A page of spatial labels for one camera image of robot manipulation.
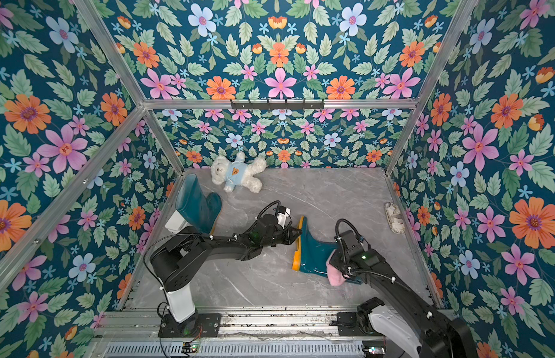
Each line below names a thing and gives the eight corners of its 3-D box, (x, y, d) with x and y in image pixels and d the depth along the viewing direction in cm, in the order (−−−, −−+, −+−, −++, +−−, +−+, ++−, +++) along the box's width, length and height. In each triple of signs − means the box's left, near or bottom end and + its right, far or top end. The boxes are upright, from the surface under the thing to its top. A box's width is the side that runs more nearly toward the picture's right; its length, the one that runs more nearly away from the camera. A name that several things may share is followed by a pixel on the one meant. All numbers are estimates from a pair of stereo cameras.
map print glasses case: (391, 235, 98) (394, 230, 95) (382, 206, 108) (384, 201, 104) (405, 235, 98) (408, 230, 95) (394, 206, 108) (397, 201, 104)
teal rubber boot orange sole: (194, 243, 94) (167, 209, 75) (207, 203, 108) (187, 165, 88) (212, 243, 94) (190, 209, 74) (222, 203, 108) (206, 165, 88)
